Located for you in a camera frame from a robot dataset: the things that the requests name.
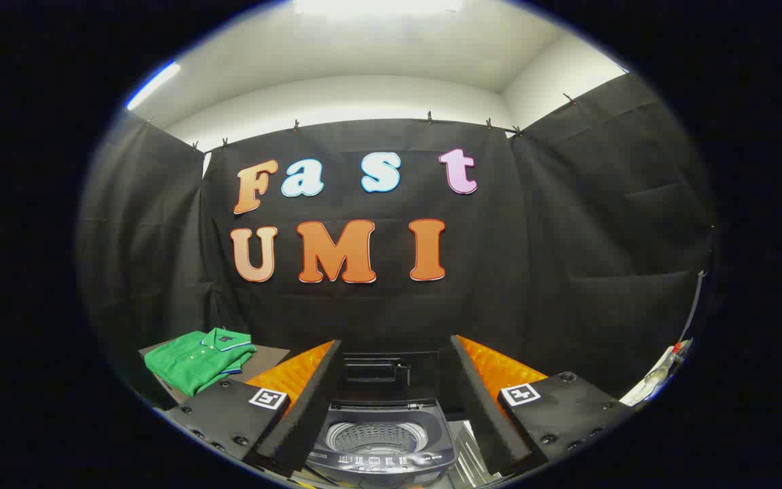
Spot black backdrop cloth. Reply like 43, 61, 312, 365
77, 71, 718, 408

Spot grey washing machine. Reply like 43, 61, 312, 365
304, 397, 460, 487

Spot white clutter bundle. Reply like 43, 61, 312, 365
618, 338, 694, 408

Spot wide ceiling light panel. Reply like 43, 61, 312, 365
294, 0, 465, 17

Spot long ceiling light strip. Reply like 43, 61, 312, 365
126, 61, 181, 111

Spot grey slatted panel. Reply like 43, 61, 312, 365
447, 421, 500, 487

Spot row of small cloth clips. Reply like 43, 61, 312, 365
147, 93, 576, 151

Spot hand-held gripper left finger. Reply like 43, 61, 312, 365
164, 340, 343, 478

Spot green polo shirt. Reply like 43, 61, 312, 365
144, 328, 257, 397

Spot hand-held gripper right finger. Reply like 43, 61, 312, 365
450, 335, 636, 476

